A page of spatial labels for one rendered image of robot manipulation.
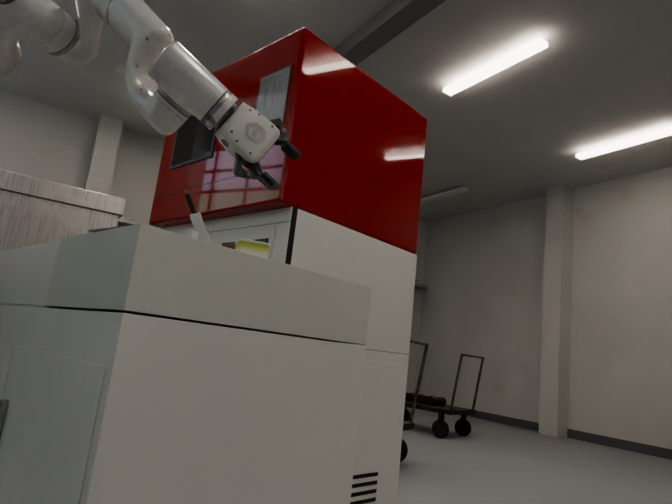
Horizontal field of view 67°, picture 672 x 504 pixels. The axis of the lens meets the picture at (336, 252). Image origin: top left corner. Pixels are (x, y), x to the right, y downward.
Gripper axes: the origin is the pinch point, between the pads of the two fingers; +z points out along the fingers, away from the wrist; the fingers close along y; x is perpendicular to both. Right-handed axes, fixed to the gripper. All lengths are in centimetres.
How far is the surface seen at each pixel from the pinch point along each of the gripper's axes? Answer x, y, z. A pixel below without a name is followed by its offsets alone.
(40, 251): 40, -35, -26
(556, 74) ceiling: 179, 420, 193
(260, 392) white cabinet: 5.8, -38.6, 23.8
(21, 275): 49, -40, -26
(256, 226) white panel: 59, 15, 14
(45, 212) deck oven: 366, 51, -69
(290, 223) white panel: 44, 16, 19
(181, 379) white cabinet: 0.8, -45.7, 7.8
